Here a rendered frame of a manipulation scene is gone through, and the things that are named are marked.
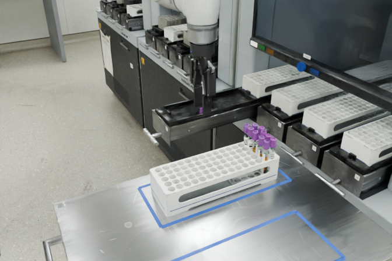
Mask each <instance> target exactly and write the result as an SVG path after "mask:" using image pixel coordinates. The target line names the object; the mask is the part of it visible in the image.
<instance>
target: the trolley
mask: <svg viewBox="0 0 392 261"><path fill-rule="evenodd" d="M275 153H276V154H277V155H279V166H278V175H277V179H275V180H272V181H269V182H266V183H264V184H257V185H254V186H251V187H249V188H246V189H243V190H240V191H237V192H235V193H231V194H229V195H226V196H223V197H220V198H217V199H215V200H212V201H209V202H206V203H203V204H200V205H198V206H195V207H192V208H189V209H188V210H187V211H184V212H182V213H179V214H176V215H173V216H170V217H167V216H165V214H164V212H163V211H162V209H161V208H160V206H159V204H158V202H157V201H156V199H155V197H154V196H153V194H152V192H151V180H150V174H149V175H145V176H142V177H139V178H135V179H132V180H129V181H125V182H122V183H119V184H115V185H112V186H108V187H106V188H102V189H98V190H96V191H93V192H89V193H85V194H82V195H79V196H75V197H72V198H69V199H65V200H62V201H59V202H56V203H53V206H54V211H55V215H56V218H57V223H58V227H59V231H60V235H58V236H56V237H52V238H50V239H47V240H45V241H43V248H44V254H45V260H46V261H53V258H52V254H51V249H50V246H52V245H56V244H59V243H63V246H64V250H65V254H66V258H67V261H392V235H391V234H389V233H388V232H387V231H386V230H384V229H383V228H382V227H381V226H379V225H378V224H377V223H375V222H374V221H373V220H372V219H371V218H369V217H368V216H367V215H366V214H364V213H363V212H362V211H360V210H359V209H358V208H357V207H355V206H354V205H353V204H352V203H350V202H349V201H348V200H346V198H344V197H343V196H341V195H340V194H339V193H338V192H336V191H335V190H334V189H333V188H332V187H330V186H329V185H327V184H326V183H325V182H324V181H323V180H321V179H320V178H319V177H318V176H316V175H315V174H314V173H312V172H311V171H310V170H309V169H307V168H306V167H305V166H304V165H302V164H301V163H300V162H298V161H297V160H296V159H295V158H293V157H292V156H291V155H290V154H289V153H287V152H286V151H285V150H284V149H282V148H281V147H279V146H278V145H277V144H276V147H275Z"/></svg>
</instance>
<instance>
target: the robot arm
mask: <svg viewBox="0 0 392 261"><path fill-rule="evenodd" d="M153 1H155V2H157V3H158V4H160V5H162V6H163V7H165V8H168V9H172V10H175V11H178V12H182V13H183V15H184V16H186V18H187V39H188V41H189V42H190V53H191V54H192V55H189V60H190V83H191V84H192V86H193V88H194V107H199V106H202V113H203V114H208V113H211V105H212V96H215V95H216V70H217V67H216V66H213V65H212V61H211V56H212V55H213V54H214V52H215V41H216V40H217V28H218V15H219V12H220V6H221V0H153ZM205 71H206V72H205ZM201 79H202V82H203V87H204V94H202V83H201Z"/></svg>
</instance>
